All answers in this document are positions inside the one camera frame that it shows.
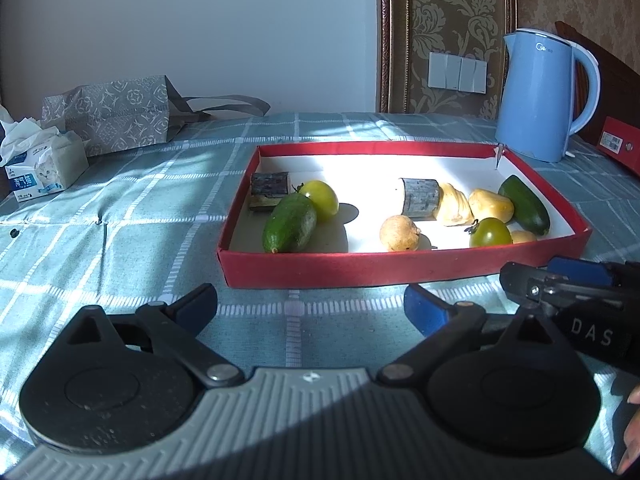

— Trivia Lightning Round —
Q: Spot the brown wooden chair back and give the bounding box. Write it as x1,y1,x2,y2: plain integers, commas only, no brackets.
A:
555,21,640,137

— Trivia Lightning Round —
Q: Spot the green yellow tomato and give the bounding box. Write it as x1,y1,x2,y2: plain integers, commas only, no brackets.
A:
469,217,514,249
298,180,340,222

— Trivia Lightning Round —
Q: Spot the person's right hand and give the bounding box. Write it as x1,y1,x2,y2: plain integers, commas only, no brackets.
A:
617,385,640,476

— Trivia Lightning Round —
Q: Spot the blue electric kettle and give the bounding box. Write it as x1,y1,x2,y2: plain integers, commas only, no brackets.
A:
495,28,601,163

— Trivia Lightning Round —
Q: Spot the dark green cucumber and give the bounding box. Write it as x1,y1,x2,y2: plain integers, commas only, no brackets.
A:
498,174,551,237

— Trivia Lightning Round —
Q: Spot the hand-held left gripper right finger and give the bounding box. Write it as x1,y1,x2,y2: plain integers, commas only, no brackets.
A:
376,284,576,386

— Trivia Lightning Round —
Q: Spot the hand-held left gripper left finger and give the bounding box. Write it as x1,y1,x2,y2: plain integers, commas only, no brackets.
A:
50,282,246,389

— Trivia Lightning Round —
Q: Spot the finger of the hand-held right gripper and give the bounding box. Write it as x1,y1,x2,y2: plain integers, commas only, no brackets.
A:
500,261,562,309
546,256,615,287

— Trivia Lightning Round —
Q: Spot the sugarcane piece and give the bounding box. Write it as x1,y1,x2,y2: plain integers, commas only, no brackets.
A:
249,171,292,213
399,177,442,220

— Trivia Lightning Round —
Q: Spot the red carton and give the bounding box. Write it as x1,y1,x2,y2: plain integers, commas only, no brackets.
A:
597,116,640,177

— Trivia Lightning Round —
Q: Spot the grey patterned paper bag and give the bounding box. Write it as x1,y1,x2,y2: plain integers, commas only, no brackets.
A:
41,75,272,157

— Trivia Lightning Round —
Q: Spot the white wall switch panel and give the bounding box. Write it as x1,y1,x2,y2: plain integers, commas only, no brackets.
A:
428,51,487,93

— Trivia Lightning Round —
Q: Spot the shallow red cardboard box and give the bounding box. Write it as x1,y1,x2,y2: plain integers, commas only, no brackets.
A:
217,141,593,289

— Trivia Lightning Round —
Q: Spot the tissue pack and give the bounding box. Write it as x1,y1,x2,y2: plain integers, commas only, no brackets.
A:
0,105,90,203

